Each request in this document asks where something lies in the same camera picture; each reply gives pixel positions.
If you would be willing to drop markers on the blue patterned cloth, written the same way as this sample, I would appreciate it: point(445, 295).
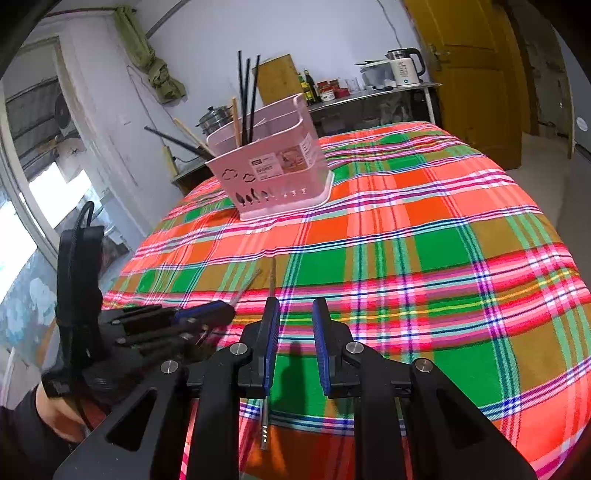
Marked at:
point(27, 300)

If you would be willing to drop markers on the plaid tablecloth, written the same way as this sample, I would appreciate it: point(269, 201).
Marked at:
point(415, 258)

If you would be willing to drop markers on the wall exhaust fan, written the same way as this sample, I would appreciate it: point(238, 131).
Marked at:
point(67, 115)

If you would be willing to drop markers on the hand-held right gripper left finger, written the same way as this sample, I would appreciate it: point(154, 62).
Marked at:
point(273, 341)

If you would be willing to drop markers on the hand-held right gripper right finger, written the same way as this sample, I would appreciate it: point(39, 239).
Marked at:
point(322, 346)

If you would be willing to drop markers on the window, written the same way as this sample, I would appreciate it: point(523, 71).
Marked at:
point(55, 194)

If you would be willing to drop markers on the steel counter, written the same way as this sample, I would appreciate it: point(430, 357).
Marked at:
point(369, 94)

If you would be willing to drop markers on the green hanging cloth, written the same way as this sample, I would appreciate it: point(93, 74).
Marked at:
point(157, 69)

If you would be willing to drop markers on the clear glass cup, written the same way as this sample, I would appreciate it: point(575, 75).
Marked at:
point(352, 84)

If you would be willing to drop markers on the yellow door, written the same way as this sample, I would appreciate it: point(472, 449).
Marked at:
point(461, 69)

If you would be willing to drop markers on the metal chopstick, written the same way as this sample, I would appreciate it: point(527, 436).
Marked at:
point(247, 286)
point(265, 424)

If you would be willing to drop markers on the black chopstick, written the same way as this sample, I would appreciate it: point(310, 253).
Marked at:
point(166, 135)
point(181, 146)
point(256, 83)
point(248, 83)
point(240, 83)

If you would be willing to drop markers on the white rice cooker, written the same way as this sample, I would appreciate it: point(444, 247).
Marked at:
point(376, 74)

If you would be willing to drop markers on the wooden chopstick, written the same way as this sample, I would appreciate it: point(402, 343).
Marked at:
point(235, 120)
point(189, 134)

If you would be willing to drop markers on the electric kettle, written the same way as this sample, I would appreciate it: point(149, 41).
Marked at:
point(406, 69)

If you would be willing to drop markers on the person's left forearm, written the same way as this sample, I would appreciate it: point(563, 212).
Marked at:
point(27, 438)

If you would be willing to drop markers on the steel steamer pot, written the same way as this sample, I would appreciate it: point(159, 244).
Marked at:
point(214, 120)

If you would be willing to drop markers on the wooden cutting board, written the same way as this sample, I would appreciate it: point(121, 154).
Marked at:
point(277, 78)

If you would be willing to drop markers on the low steel stand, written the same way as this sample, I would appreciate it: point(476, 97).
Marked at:
point(189, 173)

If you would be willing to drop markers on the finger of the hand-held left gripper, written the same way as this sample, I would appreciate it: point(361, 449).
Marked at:
point(203, 312)
point(161, 342)

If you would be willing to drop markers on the pink plastic basket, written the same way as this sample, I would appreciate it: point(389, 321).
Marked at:
point(277, 184)

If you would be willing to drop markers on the dark glass bottle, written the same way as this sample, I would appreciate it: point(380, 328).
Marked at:
point(302, 90)
point(312, 87)

